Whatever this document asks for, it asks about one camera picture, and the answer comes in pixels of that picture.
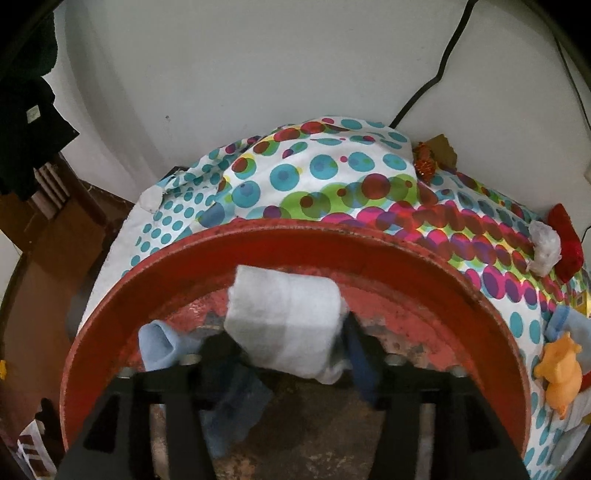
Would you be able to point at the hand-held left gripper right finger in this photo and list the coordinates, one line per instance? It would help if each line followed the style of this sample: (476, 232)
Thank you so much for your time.
(362, 369)

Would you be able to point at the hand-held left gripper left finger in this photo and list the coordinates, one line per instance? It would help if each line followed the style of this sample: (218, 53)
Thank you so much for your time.
(217, 369)

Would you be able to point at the white sock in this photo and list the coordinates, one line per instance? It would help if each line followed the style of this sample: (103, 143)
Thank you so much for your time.
(545, 249)
(281, 314)

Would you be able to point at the red plastic basin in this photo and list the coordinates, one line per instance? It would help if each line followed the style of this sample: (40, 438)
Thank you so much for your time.
(323, 244)

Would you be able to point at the orange toy pig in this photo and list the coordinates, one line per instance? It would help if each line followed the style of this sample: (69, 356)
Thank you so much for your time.
(561, 374)

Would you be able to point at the yellow box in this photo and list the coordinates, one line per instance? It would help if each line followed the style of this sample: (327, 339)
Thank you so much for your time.
(582, 302)

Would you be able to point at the dark blue sock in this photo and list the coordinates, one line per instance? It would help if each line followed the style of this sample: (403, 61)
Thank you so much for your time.
(235, 410)

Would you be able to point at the light blue sock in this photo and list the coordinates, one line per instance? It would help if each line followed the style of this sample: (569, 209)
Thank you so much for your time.
(159, 344)

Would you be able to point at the red white striped cloth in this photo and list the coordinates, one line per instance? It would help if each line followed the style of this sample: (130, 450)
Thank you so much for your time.
(32, 445)

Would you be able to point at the polka dot tablecloth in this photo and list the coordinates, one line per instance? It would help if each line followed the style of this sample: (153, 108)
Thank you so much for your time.
(323, 170)

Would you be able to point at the fuzzy blue sock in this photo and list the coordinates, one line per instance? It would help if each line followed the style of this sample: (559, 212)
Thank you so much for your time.
(561, 318)

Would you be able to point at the red gold tinsel ornament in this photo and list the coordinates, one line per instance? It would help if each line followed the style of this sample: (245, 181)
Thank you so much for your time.
(422, 161)

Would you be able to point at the crumpled white sock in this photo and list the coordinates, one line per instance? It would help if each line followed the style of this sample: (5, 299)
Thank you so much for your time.
(545, 249)

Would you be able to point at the plain red sock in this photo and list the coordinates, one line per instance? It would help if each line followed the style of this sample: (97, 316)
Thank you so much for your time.
(565, 226)

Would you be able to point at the dark hanging clothes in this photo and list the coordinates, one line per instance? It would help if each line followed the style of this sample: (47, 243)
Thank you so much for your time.
(27, 138)

